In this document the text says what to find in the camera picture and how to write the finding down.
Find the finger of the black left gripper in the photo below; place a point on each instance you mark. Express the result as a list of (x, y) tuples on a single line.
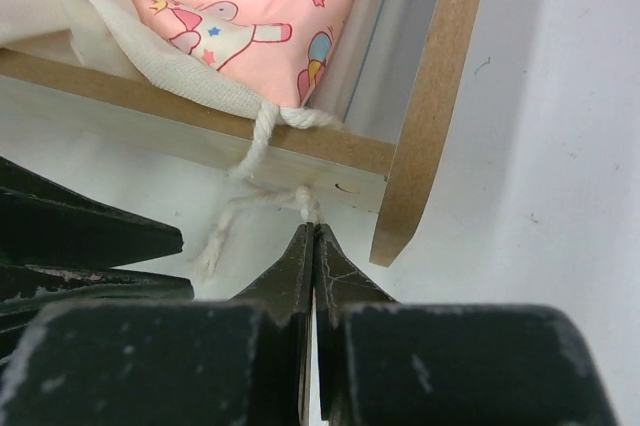
[(44, 223), (27, 289)]

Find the pink unicorn print mattress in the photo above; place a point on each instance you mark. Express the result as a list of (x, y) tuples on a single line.
[(258, 59)]

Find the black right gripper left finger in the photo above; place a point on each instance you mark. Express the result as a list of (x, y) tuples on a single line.
[(243, 361)]

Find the wooden striped pet bed frame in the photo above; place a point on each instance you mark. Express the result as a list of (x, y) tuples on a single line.
[(392, 180)]

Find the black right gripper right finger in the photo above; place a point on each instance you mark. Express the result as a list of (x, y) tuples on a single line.
[(382, 362)]

